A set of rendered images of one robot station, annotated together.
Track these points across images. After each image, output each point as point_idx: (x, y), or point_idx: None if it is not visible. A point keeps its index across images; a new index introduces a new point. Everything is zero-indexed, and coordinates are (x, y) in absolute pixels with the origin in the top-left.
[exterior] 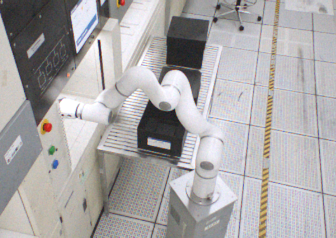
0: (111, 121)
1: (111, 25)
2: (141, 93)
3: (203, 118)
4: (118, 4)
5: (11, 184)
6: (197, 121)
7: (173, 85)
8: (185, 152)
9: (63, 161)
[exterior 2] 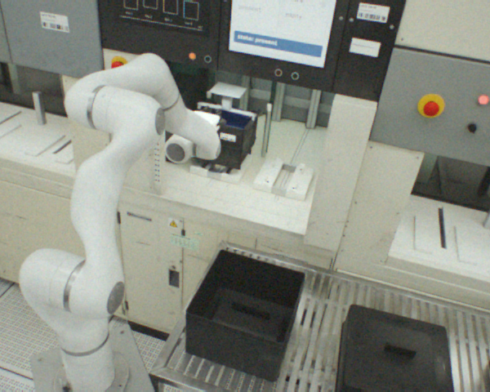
0: (283, 258)
1: (353, 101)
2: (366, 305)
3: (88, 211)
4: (423, 105)
5: (43, 55)
6: (73, 191)
7: (100, 90)
8: (197, 363)
9: (145, 157)
